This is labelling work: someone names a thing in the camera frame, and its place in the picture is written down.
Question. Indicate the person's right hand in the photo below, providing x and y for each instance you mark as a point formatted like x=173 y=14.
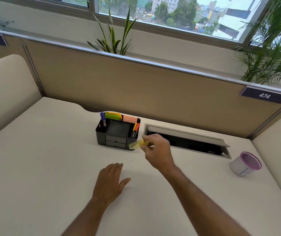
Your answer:
x=160 y=154

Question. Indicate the person's left hand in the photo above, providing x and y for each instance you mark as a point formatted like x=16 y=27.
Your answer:
x=107 y=184

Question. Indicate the person's right thumb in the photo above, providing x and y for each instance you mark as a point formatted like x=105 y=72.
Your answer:
x=148 y=150

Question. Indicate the person's left thumb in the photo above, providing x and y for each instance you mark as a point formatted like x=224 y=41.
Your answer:
x=125 y=183

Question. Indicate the yellow sticky note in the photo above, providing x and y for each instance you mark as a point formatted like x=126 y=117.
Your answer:
x=136 y=144

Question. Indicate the person's right forearm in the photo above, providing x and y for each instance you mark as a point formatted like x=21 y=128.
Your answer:
x=199 y=201

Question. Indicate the person's left forearm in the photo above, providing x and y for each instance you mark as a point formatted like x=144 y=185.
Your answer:
x=91 y=218

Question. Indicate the yellow marker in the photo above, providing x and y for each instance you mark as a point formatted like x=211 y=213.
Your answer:
x=133 y=131

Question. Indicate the orange marker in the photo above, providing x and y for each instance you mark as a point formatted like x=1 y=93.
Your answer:
x=137 y=127

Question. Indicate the black desk organizer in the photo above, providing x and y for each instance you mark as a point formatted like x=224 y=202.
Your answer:
x=114 y=140

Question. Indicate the pink sticky note pad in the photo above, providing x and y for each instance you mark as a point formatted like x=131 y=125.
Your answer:
x=130 y=118

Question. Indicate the green sticky note pad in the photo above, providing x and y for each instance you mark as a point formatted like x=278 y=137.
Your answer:
x=113 y=116

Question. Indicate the purple pen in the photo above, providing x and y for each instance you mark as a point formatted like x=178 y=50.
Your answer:
x=103 y=119

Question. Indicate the beige desk partition panel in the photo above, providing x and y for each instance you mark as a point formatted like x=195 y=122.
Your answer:
x=143 y=88
x=12 y=50

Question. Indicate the white cup with purple rim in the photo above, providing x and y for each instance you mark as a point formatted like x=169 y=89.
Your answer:
x=241 y=165

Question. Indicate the snake plant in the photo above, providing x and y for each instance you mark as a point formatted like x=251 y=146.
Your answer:
x=114 y=40

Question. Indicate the cream side divider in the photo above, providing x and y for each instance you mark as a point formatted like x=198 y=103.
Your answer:
x=280 y=149
x=5 y=90

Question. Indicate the palm plant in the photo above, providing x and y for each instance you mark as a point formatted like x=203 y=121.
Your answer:
x=270 y=54

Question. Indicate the grey window frame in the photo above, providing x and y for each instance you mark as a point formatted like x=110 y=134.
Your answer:
x=155 y=29

